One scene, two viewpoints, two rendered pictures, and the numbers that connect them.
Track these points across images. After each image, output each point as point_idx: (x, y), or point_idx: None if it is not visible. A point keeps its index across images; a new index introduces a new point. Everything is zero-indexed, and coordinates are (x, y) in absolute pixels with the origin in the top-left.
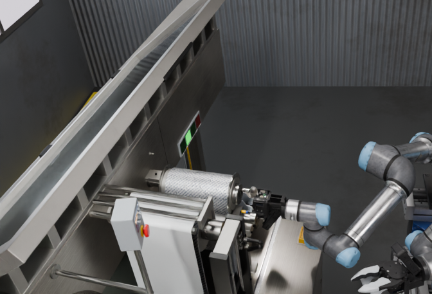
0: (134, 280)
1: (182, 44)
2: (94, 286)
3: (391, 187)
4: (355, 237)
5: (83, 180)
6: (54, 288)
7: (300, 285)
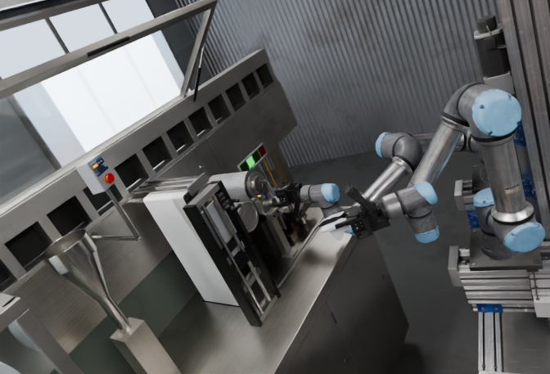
0: None
1: (118, 37)
2: (143, 261)
3: (394, 162)
4: None
5: None
6: None
7: (326, 262)
